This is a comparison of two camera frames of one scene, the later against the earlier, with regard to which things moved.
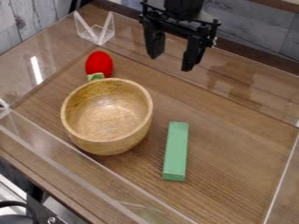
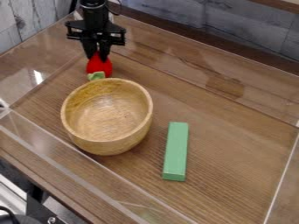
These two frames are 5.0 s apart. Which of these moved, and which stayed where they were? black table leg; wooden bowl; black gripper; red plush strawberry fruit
Moved: black gripper
Stayed: black table leg; red plush strawberry fruit; wooden bowl
